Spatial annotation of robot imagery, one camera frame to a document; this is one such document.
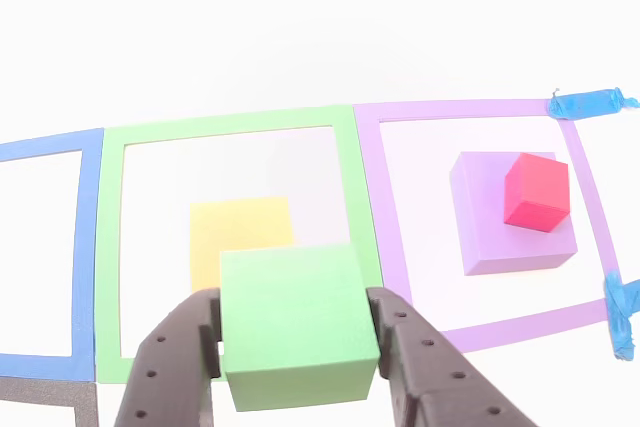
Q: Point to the green cube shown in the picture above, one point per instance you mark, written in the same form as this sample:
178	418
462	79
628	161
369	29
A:
295	322

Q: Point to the orange cube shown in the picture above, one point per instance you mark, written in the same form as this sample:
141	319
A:
225	227

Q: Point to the large purple cube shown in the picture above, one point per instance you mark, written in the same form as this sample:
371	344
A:
480	227

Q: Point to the small red cube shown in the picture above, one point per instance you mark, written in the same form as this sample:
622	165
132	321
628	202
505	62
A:
537	192

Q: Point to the blue tape strip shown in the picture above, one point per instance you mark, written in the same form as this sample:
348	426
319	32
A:
620	312
585	103

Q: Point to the black square frame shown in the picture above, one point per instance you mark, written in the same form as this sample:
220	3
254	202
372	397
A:
50	392

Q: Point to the green square frame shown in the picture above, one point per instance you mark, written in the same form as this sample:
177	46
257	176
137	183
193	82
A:
110	247

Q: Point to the purple square frame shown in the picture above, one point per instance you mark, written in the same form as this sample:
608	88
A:
380	197

